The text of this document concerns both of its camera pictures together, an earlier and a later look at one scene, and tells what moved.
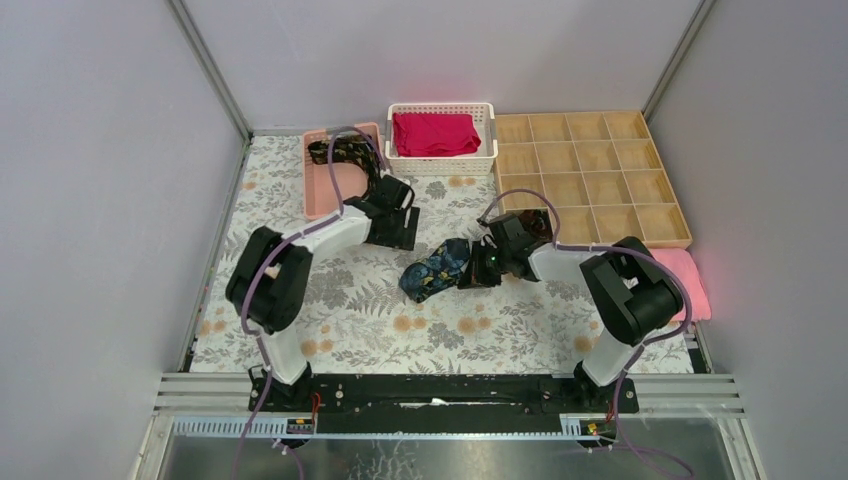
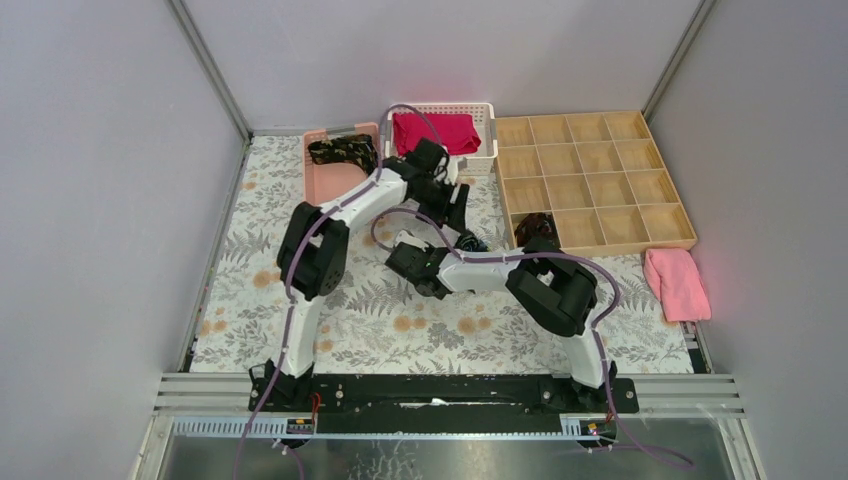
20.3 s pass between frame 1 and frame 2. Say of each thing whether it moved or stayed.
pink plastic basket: stayed
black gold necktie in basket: stayed
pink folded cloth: stayed
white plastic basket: stayed
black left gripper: moved
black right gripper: moved
